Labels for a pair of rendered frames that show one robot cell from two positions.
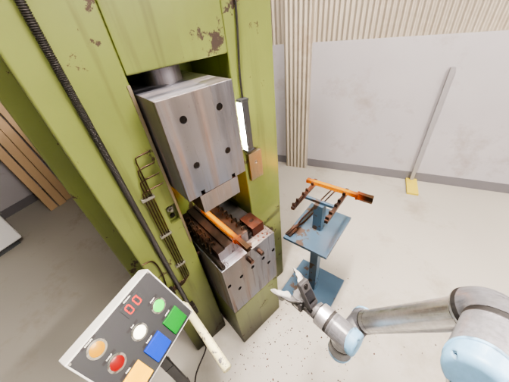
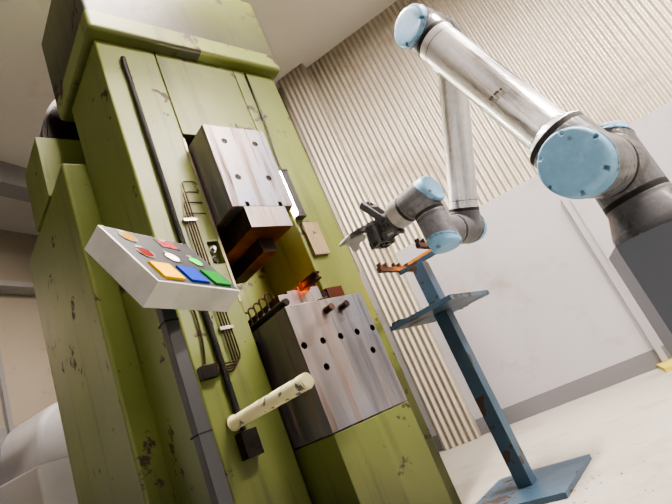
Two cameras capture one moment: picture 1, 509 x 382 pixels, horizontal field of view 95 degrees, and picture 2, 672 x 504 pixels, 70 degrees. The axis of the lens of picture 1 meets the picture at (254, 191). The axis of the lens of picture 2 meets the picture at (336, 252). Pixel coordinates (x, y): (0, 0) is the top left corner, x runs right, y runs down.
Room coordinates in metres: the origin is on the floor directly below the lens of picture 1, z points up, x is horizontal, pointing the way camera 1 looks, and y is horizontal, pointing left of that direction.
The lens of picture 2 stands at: (-0.93, 0.23, 0.49)
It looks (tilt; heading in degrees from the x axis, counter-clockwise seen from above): 18 degrees up; 351
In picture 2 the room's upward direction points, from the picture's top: 24 degrees counter-clockwise
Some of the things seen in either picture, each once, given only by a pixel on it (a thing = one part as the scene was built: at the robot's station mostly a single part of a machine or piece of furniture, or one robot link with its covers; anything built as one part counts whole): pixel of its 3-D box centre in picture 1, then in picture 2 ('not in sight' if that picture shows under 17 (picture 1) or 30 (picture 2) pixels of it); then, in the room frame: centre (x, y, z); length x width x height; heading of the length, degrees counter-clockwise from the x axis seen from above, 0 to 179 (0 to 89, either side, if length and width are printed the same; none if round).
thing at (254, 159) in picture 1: (255, 164); (315, 238); (1.13, -0.02, 1.27); 0.09 x 0.02 x 0.17; 127
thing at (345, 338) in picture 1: (343, 333); (420, 198); (0.34, -0.26, 0.98); 0.12 x 0.09 x 0.10; 37
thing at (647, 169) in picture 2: not in sight; (612, 165); (0.10, -0.64, 0.79); 0.17 x 0.15 x 0.18; 126
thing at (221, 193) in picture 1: (198, 176); (245, 242); (1.00, 0.28, 1.32); 0.42 x 0.20 x 0.10; 37
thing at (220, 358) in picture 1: (203, 333); (267, 403); (0.55, 0.37, 0.62); 0.44 x 0.05 x 0.05; 37
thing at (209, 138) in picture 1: (192, 127); (235, 194); (1.03, 0.24, 1.56); 0.42 x 0.39 x 0.40; 37
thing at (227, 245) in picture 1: (212, 226); (273, 319); (1.00, 0.28, 0.96); 0.42 x 0.20 x 0.09; 37
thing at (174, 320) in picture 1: (174, 319); (214, 279); (0.46, 0.38, 1.01); 0.07 x 0.05 x 0.07; 152
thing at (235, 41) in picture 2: not in sight; (162, 52); (1.16, 0.34, 2.60); 0.99 x 0.60 x 0.60; 127
